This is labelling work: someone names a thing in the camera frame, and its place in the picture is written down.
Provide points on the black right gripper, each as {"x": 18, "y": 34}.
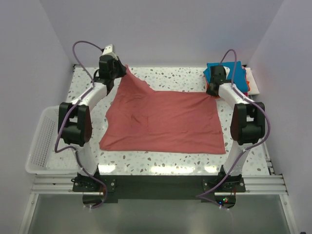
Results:
{"x": 209, "y": 91}

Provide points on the aluminium table frame rail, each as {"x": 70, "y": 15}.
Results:
{"x": 270, "y": 184}

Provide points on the folded white t shirt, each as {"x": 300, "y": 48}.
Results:
{"x": 252, "y": 86}

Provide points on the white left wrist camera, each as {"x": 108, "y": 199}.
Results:
{"x": 108, "y": 50}

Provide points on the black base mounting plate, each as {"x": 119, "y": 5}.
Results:
{"x": 113, "y": 188}

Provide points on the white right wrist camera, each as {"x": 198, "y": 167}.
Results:
{"x": 227, "y": 70}

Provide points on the white plastic basket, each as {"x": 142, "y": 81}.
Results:
{"x": 42, "y": 159}

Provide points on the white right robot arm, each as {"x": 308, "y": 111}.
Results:
{"x": 248, "y": 118}

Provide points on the folded orange t shirt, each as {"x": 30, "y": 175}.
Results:
{"x": 213, "y": 87}

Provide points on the salmon pink t shirt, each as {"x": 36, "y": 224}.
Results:
{"x": 143, "y": 119}

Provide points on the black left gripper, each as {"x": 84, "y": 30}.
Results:
{"x": 122, "y": 68}

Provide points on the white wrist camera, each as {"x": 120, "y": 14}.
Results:
{"x": 108, "y": 50}
{"x": 227, "y": 70}

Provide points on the blue t shirt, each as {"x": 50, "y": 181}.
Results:
{"x": 239, "y": 75}

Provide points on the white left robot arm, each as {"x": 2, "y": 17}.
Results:
{"x": 74, "y": 118}

